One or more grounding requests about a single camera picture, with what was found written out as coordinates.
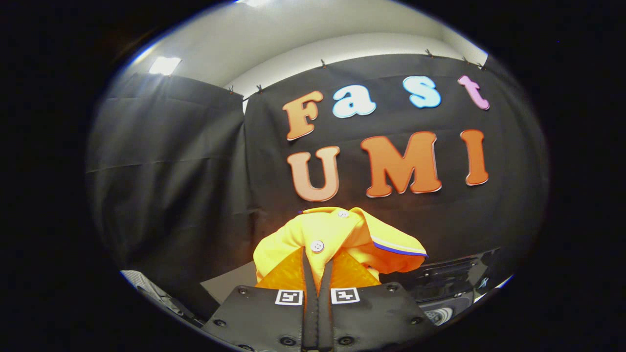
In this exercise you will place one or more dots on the row of black cloth clips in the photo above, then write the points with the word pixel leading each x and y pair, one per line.
pixel 323 63

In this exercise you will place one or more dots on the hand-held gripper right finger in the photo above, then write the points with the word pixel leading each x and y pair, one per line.
pixel 325 318

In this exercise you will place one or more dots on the orange yellow polo shirt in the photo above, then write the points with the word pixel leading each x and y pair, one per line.
pixel 342 230

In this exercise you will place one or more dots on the dark glass washing machine lid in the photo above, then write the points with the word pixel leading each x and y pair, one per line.
pixel 450 274

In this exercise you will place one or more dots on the small ceiling light panel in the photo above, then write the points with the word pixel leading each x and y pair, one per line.
pixel 165 65

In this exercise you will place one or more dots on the large ceiling light panel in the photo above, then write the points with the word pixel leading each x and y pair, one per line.
pixel 252 2

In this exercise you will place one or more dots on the black backdrop cloth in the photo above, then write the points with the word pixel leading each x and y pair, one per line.
pixel 195 171

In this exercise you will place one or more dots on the dark grey washing machine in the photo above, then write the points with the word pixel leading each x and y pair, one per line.
pixel 442 314

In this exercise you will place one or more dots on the grey cabinet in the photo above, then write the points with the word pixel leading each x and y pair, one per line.
pixel 230 286

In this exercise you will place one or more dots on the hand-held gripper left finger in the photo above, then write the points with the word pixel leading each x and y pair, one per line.
pixel 309 318

